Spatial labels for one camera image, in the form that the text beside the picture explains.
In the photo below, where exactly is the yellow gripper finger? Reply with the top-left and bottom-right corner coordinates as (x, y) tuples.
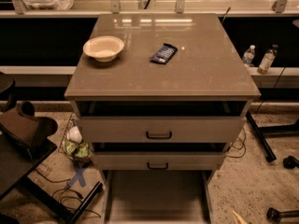
(232, 210), (247, 224)

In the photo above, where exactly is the grey drawer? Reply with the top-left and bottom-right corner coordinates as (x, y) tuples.
(92, 152), (226, 171)
(76, 117), (246, 143)
(102, 171), (212, 224)

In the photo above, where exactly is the black caster lower right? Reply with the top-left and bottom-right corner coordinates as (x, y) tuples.
(266, 208), (299, 223)

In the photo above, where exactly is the black table leg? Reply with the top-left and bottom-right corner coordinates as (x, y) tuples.
(246, 112), (277, 162)

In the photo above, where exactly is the bottle with yellow liquid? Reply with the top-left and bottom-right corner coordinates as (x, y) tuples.
(257, 45), (278, 75)

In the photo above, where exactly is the clear water bottle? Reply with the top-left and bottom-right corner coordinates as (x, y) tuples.
(242, 45), (255, 67)

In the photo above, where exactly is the blue tape cross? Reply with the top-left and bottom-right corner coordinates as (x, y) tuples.
(67, 167), (86, 188)

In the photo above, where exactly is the green patterned bag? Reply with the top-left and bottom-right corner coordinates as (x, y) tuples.
(63, 139), (91, 162)

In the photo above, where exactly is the blue snack bar wrapper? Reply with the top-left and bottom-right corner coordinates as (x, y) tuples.
(149, 43), (178, 64)

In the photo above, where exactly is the white round object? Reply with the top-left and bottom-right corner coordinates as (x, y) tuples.
(66, 126), (82, 143)

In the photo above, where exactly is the white bowl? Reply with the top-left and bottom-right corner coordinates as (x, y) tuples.
(83, 36), (124, 63)

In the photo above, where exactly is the black office chair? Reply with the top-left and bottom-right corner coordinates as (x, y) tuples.
(0, 72), (105, 224)

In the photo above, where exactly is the black cable behind cabinet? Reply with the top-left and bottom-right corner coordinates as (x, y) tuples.
(226, 127), (248, 159)

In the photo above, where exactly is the black floor cable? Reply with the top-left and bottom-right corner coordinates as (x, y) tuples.
(34, 167), (103, 218)

